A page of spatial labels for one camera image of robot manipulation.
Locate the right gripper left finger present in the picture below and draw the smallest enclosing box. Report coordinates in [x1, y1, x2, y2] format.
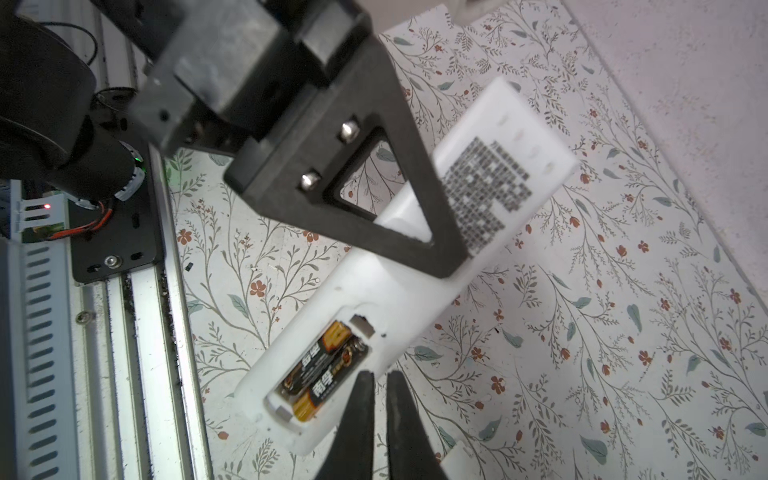
[316, 371, 375, 480]

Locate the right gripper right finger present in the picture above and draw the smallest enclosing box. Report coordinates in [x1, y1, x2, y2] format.
[386, 371, 448, 480]

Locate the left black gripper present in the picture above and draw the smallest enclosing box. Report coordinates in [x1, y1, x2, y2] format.
[95, 1, 469, 278]

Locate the black gold battery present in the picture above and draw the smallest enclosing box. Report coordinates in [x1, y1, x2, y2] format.
[280, 321, 353, 398]
[292, 339, 368, 422]

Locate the white remote control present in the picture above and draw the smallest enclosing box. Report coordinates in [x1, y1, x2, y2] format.
[234, 78, 577, 455]

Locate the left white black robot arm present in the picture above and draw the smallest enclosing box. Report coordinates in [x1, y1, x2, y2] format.
[1, 1, 468, 278]

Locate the white battery cover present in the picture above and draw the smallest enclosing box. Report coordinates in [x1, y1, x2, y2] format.
[440, 441, 481, 480]

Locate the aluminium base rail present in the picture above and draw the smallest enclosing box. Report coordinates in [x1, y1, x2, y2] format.
[65, 0, 214, 480]

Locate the slotted grey cable duct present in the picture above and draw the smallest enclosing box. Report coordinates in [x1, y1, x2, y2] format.
[1, 180, 79, 479]

